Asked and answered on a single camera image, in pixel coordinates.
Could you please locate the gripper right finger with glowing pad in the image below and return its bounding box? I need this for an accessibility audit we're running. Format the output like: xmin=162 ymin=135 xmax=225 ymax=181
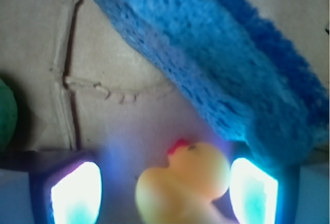
xmin=229 ymin=157 xmax=329 ymax=223

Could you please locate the crumpled brown paper bag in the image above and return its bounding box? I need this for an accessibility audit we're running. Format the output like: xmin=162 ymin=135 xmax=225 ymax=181
xmin=0 ymin=0 xmax=330 ymax=224

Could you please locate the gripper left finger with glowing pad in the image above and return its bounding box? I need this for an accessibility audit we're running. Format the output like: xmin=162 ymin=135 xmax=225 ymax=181
xmin=1 ymin=151 xmax=103 ymax=223

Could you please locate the green ridged ball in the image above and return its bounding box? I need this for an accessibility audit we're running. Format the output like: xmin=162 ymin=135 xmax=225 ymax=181
xmin=1 ymin=79 xmax=18 ymax=152

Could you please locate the yellow rubber duck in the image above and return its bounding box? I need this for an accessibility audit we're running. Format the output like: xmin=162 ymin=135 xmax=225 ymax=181
xmin=135 ymin=139 xmax=233 ymax=223

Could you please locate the blue sponge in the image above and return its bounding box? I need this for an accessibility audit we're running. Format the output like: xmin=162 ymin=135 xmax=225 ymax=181
xmin=94 ymin=0 xmax=329 ymax=165

